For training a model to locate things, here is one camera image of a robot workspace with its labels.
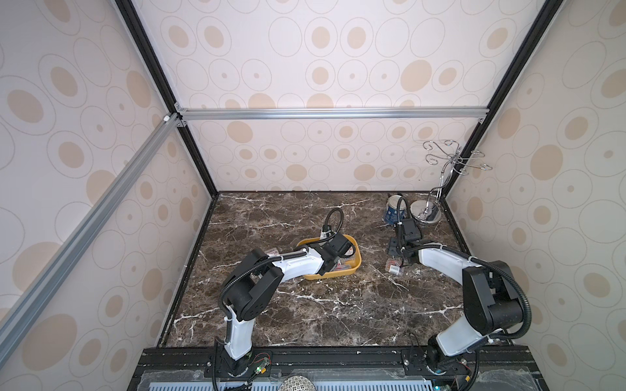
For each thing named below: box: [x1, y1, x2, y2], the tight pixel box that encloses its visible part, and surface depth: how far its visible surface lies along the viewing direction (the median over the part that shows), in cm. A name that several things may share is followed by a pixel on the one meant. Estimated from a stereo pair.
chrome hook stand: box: [409, 140, 494, 225], surface depth 107 cm
